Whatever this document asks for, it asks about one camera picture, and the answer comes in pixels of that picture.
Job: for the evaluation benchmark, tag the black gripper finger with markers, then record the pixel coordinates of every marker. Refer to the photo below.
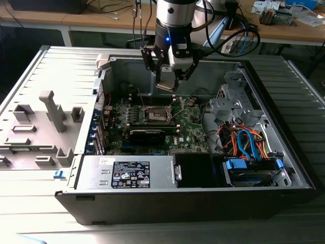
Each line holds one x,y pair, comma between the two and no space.
189,71
149,61

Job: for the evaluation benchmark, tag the CPU with silver top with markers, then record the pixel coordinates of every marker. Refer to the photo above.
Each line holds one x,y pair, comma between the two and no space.
166,85

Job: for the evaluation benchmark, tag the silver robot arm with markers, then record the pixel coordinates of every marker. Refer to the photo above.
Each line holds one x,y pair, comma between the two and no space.
175,12

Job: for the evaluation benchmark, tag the CPU socket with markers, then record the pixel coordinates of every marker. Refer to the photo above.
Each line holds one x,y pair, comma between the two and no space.
155,115

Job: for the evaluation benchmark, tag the white label sticker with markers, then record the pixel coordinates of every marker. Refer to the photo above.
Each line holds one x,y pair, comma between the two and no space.
166,68

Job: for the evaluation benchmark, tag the silver coin battery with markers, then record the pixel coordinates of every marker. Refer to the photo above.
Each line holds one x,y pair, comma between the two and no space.
191,103

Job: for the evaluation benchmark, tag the beige case latch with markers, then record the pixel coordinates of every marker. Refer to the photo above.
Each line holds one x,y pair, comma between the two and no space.
102,61

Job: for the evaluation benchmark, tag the silver metal drive cage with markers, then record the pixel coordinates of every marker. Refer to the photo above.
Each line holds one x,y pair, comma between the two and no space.
228,105

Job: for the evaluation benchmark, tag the green motherboard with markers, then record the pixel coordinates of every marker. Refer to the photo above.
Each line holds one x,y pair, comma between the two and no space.
189,124

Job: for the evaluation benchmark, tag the black monitor stand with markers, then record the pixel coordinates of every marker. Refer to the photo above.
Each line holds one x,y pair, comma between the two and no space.
233,15

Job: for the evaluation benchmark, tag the black graphics card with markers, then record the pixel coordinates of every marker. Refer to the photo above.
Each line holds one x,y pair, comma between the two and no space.
147,137

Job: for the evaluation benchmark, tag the copper heatsink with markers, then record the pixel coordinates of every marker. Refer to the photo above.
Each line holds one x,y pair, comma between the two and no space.
266,16

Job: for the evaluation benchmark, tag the black plastic shroud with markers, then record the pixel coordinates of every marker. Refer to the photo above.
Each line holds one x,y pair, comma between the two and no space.
195,170

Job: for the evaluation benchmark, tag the blue disk carrier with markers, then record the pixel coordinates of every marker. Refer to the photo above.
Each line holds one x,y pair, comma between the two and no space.
236,165

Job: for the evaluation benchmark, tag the wooden desk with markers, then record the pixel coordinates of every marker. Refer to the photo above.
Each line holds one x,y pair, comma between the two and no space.
50,20

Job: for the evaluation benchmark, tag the black box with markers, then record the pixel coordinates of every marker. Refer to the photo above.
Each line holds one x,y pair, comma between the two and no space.
48,6

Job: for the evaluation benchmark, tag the hard disk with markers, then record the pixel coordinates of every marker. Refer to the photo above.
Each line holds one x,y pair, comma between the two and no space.
254,180

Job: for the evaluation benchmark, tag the silver power supply unit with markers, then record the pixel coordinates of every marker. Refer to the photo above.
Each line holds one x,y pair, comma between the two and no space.
91,175

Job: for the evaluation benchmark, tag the grey parts rack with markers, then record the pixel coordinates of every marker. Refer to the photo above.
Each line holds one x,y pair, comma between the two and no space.
38,124

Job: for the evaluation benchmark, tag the blue box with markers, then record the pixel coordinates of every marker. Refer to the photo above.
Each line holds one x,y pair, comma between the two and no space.
302,3

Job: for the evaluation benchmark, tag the black open PC case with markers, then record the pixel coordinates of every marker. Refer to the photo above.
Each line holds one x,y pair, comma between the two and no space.
152,208

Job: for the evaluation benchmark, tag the blue plastic clip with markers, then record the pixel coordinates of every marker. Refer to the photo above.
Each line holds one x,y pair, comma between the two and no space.
59,174

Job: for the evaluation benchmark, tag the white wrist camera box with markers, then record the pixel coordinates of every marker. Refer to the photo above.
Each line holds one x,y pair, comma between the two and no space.
179,58

